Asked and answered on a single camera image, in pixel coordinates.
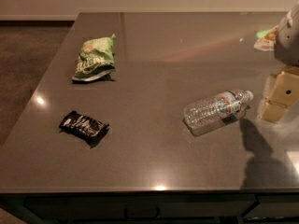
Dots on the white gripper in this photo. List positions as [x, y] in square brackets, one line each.
[288, 44]

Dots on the black rxbar chocolate wrapper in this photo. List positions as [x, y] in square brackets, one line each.
[82, 126]

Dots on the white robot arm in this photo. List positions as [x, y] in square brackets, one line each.
[286, 49]

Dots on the clear plastic water bottle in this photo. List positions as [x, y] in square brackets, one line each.
[221, 106]

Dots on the white snack packet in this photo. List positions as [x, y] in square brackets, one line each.
[266, 39]

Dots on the green chip bag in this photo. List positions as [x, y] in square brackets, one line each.
[95, 59]

